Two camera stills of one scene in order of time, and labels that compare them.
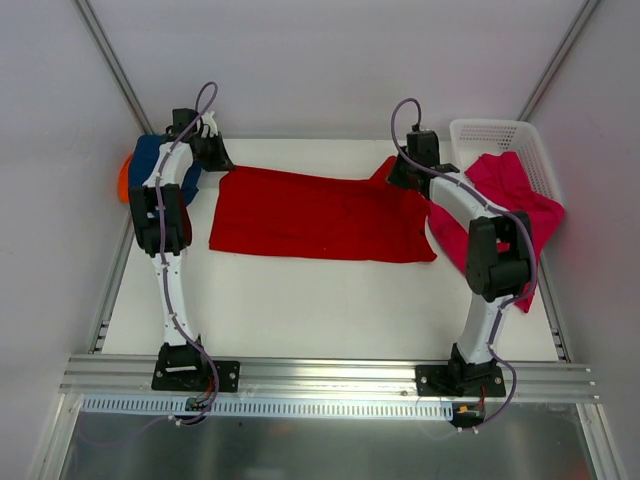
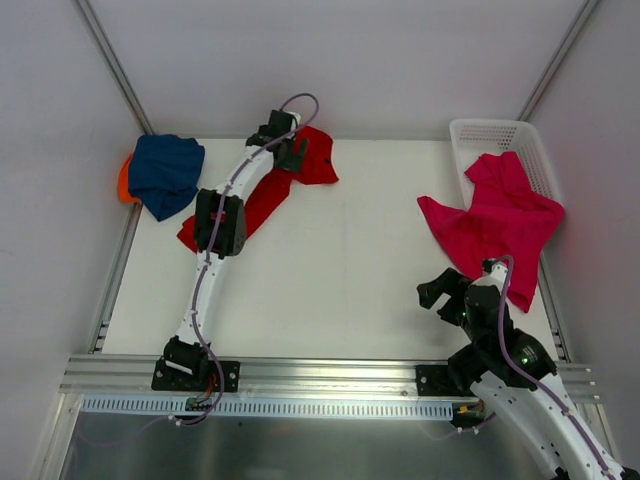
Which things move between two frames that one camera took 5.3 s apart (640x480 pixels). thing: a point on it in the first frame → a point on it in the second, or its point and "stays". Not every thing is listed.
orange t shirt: [124, 180] stays
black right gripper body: [401, 175] → [451, 295]
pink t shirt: [504, 180] stays
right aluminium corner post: [559, 60] stays
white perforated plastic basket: [472, 137] stays
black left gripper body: [215, 154] → [288, 154]
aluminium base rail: [526, 379] stays
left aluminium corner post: [106, 50] stays
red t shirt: [281, 213] → [317, 169]
